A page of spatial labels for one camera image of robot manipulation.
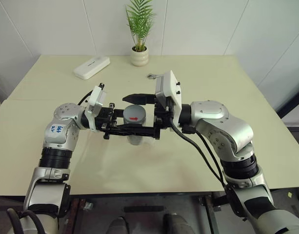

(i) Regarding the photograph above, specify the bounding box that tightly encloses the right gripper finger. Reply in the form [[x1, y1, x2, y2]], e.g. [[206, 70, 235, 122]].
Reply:
[[126, 127, 155, 139], [122, 93, 155, 105]]

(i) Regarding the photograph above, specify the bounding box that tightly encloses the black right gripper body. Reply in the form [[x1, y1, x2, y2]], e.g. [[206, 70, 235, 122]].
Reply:
[[153, 97, 176, 140]]

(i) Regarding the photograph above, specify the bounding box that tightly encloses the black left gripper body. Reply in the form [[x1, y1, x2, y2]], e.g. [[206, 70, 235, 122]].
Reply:
[[95, 103, 118, 140]]

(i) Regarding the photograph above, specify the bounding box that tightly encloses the white jar with red mark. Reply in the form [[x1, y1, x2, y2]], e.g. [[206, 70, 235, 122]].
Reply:
[[126, 126, 145, 146]]

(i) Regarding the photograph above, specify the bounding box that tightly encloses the grey cylindrical cup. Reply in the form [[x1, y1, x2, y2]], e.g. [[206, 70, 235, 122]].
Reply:
[[123, 105, 147, 127]]

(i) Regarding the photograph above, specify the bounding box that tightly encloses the cream ribbed ceramic pot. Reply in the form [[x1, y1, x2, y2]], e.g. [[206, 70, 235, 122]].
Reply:
[[129, 45, 149, 67]]

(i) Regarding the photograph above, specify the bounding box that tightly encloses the white handwritten sticker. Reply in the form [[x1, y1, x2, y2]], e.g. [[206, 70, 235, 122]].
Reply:
[[48, 123, 65, 135]]

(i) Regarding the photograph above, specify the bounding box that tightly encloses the white rectangular case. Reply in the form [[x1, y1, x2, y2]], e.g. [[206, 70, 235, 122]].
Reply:
[[73, 56, 110, 79]]

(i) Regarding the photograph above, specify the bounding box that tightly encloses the green palm plant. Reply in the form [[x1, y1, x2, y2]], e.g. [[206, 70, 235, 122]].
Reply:
[[125, 0, 157, 52]]

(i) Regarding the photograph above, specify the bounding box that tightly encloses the black flat bar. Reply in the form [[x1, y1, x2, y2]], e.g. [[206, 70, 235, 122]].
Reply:
[[124, 206, 165, 213]]

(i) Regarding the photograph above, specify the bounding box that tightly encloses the dark grey rounded shape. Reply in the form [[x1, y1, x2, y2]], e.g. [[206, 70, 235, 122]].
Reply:
[[162, 213, 190, 234], [109, 216, 127, 234]]

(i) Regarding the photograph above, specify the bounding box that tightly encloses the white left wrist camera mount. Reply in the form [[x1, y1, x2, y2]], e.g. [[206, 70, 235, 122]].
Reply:
[[84, 84, 108, 133]]

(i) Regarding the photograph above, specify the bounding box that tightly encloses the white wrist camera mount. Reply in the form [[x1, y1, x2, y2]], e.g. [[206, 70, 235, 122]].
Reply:
[[84, 84, 108, 133], [155, 70, 183, 127]]

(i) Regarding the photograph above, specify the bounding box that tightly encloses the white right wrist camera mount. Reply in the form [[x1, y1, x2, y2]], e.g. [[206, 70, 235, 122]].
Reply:
[[155, 70, 183, 127]]

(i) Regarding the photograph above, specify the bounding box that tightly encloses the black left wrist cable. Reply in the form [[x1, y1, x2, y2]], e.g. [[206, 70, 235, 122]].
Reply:
[[77, 90, 95, 106]]

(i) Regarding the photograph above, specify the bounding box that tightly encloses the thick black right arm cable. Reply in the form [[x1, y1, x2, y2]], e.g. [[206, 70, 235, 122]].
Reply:
[[165, 104, 232, 195]]

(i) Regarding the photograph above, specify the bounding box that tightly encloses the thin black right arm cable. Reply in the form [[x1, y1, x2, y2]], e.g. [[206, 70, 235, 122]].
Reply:
[[182, 124, 229, 188]]

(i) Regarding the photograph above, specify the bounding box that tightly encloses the black hose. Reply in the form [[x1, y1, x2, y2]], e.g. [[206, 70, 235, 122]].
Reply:
[[6, 208, 20, 234], [19, 210, 46, 234]]

